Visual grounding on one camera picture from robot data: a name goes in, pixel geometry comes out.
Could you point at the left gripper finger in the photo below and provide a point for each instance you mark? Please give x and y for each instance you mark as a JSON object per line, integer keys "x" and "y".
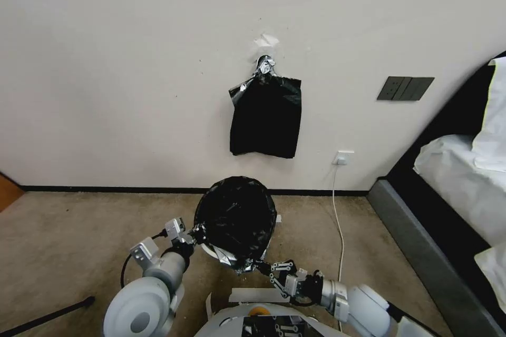
{"x": 194, "y": 229}
{"x": 201, "y": 239}

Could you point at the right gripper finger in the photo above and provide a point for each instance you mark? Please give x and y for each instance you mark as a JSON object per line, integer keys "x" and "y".
{"x": 265, "y": 274}
{"x": 276, "y": 265}

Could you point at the black bin liner bag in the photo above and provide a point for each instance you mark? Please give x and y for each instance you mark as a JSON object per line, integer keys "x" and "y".
{"x": 235, "y": 218}

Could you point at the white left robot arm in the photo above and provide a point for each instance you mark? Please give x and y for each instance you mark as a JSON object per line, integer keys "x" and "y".
{"x": 148, "y": 285}

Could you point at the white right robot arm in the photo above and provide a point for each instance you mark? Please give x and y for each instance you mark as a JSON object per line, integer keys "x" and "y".
{"x": 363, "y": 305}

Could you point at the black hanging trash bag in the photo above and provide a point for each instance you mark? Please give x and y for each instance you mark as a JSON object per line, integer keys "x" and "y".
{"x": 265, "y": 120}

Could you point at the long white floor tape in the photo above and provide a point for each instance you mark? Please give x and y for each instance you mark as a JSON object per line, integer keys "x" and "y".
{"x": 257, "y": 295}

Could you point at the short white floor tape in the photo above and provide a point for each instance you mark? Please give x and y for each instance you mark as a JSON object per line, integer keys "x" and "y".
{"x": 208, "y": 307}

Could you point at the black baseboard strip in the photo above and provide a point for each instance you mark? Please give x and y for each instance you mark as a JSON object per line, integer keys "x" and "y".
{"x": 118, "y": 189}

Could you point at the black tripod leg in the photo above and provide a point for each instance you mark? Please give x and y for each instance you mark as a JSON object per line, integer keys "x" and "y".
{"x": 47, "y": 315}

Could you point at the white duvet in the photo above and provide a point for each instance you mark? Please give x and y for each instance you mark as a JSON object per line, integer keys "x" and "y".
{"x": 458, "y": 183}

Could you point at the brown wooden door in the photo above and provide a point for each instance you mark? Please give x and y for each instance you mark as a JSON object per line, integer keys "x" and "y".
{"x": 10, "y": 193}

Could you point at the white bed sheet corner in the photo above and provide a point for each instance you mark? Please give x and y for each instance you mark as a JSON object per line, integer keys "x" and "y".
{"x": 494, "y": 274}

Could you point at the white pillow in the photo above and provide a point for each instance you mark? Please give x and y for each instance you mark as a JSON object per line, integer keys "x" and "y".
{"x": 494, "y": 116}

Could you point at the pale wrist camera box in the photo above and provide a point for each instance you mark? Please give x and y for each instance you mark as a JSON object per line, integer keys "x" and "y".
{"x": 293, "y": 285}
{"x": 174, "y": 227}

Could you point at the dark grey bed frame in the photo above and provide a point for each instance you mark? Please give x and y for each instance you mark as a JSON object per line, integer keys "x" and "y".
{"x": 419, "y": 234}

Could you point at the white wall outlet with plug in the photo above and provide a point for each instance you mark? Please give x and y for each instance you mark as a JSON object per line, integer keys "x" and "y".
{"x": 344, "y": 157}

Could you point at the silver wall hook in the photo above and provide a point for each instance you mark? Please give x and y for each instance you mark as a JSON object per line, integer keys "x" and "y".
{"x": 265, "y": 63}

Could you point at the torn white wall tape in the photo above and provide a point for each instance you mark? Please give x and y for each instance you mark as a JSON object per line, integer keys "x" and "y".
{"x": 265, "y": 40}

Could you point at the dark grey switch panel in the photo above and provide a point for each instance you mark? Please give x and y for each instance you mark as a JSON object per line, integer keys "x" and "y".
{"x": 405, "y": 88}

